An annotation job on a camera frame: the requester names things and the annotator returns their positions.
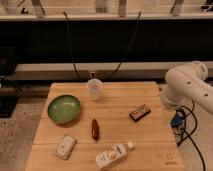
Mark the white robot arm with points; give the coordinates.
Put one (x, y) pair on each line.
(188, 81)

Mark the clear plastic cup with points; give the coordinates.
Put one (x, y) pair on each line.
(94, 86)

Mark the black orange eraser block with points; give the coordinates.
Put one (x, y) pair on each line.
(140, 112)

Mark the red brown sausage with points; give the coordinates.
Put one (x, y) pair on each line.
(95, 130)

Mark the green bowl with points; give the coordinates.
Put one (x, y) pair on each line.
(63, 109)

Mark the white plastic bottle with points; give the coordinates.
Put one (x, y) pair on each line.
(113, 154)

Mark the blue device on floor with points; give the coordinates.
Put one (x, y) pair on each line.
(178, 118)

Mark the black cart at left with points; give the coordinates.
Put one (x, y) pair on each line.
(8, 64)

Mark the white wall rail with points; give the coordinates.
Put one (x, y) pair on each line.
(66, 71)

